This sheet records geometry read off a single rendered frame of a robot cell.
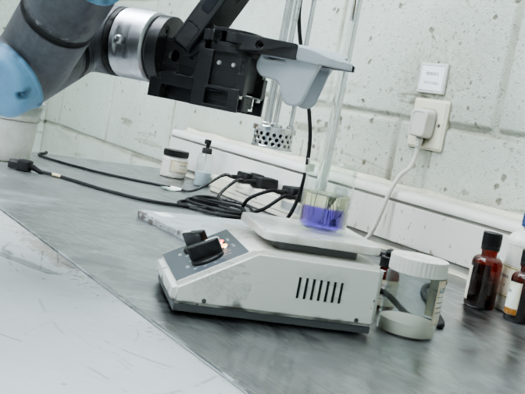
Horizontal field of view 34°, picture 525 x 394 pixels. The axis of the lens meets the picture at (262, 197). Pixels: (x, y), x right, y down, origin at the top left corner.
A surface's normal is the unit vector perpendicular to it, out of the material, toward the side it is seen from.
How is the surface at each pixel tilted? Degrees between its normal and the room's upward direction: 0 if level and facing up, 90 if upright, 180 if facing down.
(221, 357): 0
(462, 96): 90
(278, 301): 90
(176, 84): 90
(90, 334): 0
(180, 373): 0
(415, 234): 90
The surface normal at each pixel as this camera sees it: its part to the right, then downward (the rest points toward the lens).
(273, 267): 0.22, 0.15
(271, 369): 0.18, -0.98
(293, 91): -0.34, 0.04
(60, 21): -0.07, 0.72
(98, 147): -0.83, -0.10
